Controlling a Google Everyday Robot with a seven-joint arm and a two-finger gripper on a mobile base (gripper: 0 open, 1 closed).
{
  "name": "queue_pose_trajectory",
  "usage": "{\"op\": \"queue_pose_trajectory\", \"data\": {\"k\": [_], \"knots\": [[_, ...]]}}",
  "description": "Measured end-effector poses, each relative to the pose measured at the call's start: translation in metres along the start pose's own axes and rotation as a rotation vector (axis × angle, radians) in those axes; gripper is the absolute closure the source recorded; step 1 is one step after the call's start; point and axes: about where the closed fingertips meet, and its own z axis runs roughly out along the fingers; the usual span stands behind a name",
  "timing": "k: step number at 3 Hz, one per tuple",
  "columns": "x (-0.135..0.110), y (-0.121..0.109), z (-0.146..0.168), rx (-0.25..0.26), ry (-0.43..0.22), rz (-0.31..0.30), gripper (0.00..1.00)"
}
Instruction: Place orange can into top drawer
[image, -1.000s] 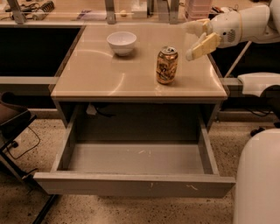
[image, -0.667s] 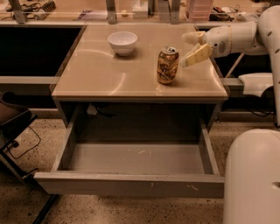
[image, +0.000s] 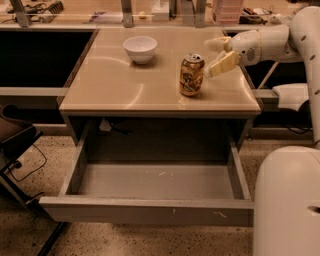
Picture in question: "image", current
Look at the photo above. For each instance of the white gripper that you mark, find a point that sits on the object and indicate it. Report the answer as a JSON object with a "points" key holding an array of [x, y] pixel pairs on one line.
{"points": [[246, 46]]}

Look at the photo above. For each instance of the orange soda can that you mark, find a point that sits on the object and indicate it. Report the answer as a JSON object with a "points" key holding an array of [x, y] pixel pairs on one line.
{"points": [[191, 74]]}

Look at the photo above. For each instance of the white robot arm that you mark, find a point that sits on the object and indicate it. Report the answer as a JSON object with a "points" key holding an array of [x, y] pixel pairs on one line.
{"points": [[287, 190]]}

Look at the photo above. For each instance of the grey cabinet with beige top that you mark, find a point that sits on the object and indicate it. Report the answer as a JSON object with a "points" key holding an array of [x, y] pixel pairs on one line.
{"points": [[109, 84]]}

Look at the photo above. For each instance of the grey open drawer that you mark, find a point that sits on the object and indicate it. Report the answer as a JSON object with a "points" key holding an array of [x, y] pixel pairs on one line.
{"points": [[155, 172]]}

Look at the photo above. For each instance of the pink stacked trays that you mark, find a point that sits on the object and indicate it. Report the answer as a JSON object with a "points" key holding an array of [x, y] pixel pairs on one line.
{"points": [[226, 11]]}

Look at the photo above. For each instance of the white box on back desk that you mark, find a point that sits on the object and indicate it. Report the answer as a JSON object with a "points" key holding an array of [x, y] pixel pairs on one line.
{"points": [[160, 10]]}

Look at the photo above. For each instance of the white chair armrest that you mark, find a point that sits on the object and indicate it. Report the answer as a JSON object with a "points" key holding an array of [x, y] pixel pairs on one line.
{"points": [[291, 96]]}

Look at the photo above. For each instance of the white bowl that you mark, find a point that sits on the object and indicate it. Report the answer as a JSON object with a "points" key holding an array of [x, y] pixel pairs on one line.
{"points": [[140, 49]]}

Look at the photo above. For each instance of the black power strip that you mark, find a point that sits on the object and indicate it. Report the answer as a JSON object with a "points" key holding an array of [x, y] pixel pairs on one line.
{"points": [[51, 12]]}

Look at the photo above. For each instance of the black office chair left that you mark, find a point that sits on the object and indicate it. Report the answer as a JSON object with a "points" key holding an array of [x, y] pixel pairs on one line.
{"points": [[16, 136]]}

